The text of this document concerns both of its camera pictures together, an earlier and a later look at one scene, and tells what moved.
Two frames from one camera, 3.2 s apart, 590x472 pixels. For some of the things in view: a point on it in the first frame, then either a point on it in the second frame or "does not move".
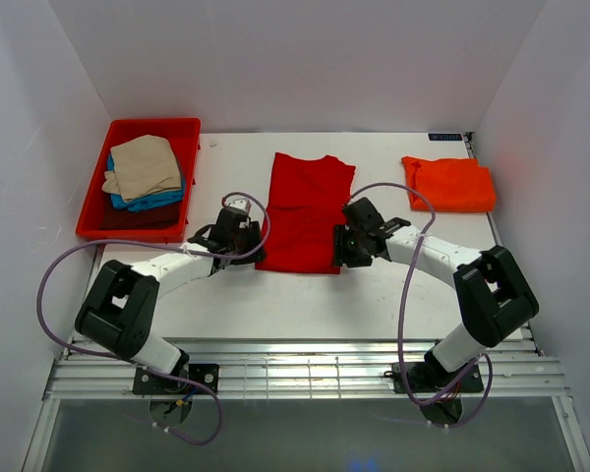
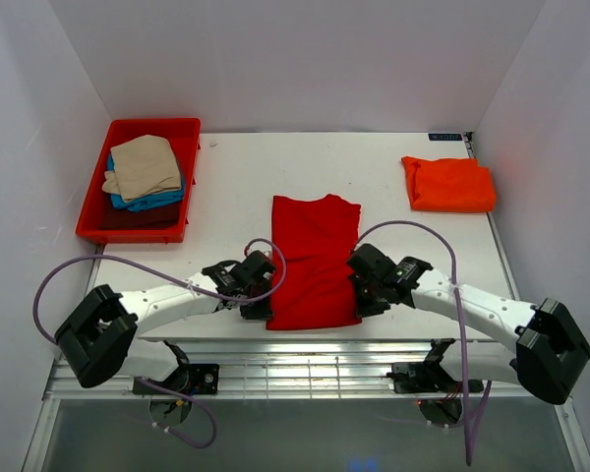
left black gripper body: (248, 242) to (257, 310)
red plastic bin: (144, 188) does not move
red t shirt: (307, 201) to (316, 237)
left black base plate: (149, 383) does not move
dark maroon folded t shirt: (156, 218) does not move
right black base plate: (428, 378) does not move
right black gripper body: (348, 248) to (369, 302)
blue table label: (445, 137) does not move
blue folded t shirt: (147, 202) does not move
